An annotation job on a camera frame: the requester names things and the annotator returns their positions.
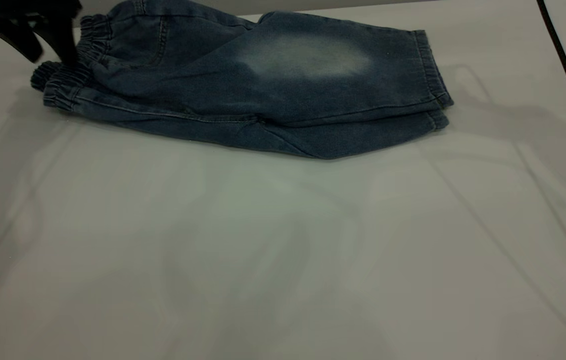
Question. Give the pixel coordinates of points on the blue denim shorts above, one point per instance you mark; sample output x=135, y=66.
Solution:
x=263, y=95

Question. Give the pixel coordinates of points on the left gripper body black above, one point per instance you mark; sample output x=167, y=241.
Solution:
x=23, y=9

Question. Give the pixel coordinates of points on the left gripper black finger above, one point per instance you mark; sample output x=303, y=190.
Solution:
x=63, y=40
x=15, y=37

